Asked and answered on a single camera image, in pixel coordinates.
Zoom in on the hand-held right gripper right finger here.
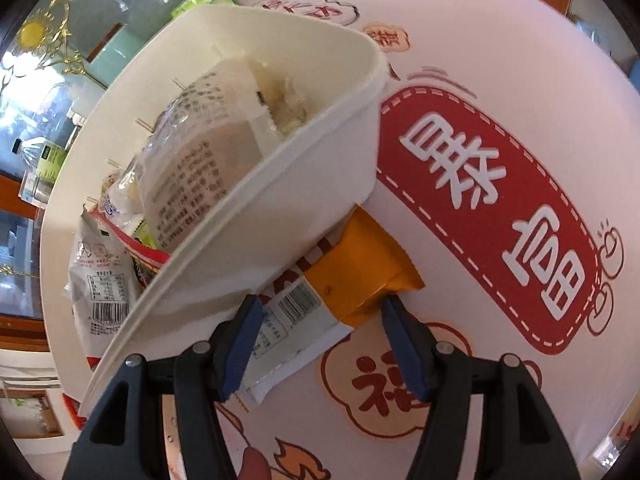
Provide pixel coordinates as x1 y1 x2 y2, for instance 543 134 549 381
380 294 583 480

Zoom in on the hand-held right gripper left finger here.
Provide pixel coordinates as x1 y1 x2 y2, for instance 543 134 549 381
62 294 265 480

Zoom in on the orange white snack packet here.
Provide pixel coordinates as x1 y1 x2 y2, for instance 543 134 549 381
235 207 426 413

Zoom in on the white plastic bin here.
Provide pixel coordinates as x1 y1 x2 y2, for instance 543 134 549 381
40 4 388 418

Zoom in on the white red-edged snack packet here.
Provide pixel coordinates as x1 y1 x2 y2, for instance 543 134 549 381
62 207 173 368

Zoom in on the large clear printed packet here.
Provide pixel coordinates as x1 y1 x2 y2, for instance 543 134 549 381
137 57 281 253

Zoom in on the puffed rice cracker packet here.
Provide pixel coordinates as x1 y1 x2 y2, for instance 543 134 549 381
250 60 321 136

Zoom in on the clear bottle green label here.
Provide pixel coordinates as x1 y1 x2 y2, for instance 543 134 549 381
10 140 71 206

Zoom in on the mint green canister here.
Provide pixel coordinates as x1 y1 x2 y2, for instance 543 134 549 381
75 22 151 121

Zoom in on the wooden framed glass door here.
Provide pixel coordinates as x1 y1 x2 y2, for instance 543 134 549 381
0 0 211 351

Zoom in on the green tissue pack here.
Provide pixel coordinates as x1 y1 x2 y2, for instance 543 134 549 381
170 0 238 21

